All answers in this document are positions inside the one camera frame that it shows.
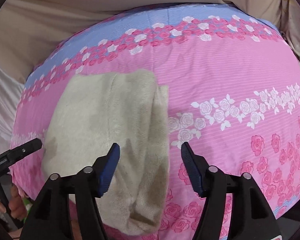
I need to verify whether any pink floral bed sheet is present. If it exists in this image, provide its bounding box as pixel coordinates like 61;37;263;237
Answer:
11;4;300;239

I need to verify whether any beige curtain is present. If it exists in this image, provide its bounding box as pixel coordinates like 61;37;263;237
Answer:
0;0;300;82

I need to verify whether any white satin curtain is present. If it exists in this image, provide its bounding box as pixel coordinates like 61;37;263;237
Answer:
0;68;24;154

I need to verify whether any person's left hand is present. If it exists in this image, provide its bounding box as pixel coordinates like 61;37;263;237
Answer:
0;184;27;220

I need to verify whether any cream knitted small garment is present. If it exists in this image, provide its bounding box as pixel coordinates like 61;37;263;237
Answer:
42;69;169;236

